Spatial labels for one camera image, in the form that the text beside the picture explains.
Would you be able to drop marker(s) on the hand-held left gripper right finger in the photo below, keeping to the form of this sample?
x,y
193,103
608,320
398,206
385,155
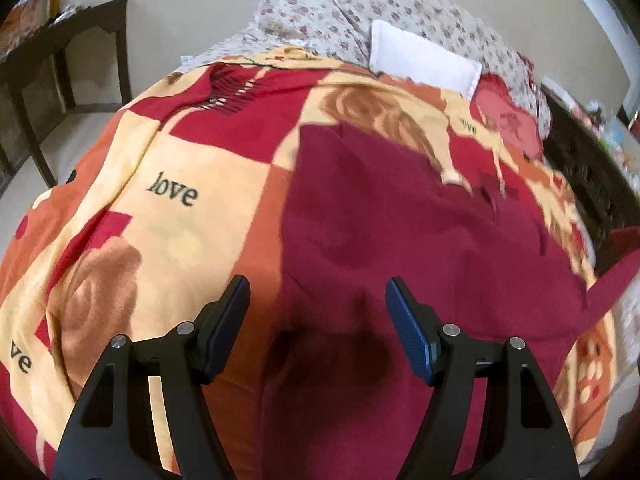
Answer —
x,y
407,332

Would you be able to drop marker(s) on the white pillow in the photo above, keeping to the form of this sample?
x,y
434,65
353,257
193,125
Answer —
x,y
420,60

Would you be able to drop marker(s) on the printed rose blanket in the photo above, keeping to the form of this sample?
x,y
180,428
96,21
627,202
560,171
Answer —
x,y
200,160

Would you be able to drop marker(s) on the maroon sweater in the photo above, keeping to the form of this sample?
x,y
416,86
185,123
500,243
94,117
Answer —
x,y
400,220

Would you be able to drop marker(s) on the red heart pillow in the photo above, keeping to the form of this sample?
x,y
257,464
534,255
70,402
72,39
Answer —
x,y
505,120

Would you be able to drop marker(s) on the orange framed picture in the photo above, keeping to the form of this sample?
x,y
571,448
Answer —
x,y
17,25

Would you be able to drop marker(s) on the floral quilt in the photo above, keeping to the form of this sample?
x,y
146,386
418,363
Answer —
x,y
425,10

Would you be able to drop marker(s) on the carved dark wooden headboard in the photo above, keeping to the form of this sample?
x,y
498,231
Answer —
x,y
580,160

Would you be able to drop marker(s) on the pile of colourful small things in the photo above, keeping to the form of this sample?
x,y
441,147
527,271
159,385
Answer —
x,y
612,135

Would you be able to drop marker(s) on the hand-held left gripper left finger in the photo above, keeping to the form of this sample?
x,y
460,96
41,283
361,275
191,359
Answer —
x,y
228,330

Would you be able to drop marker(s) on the dark wooden side table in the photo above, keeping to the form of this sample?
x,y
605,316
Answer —
x,y
90,20

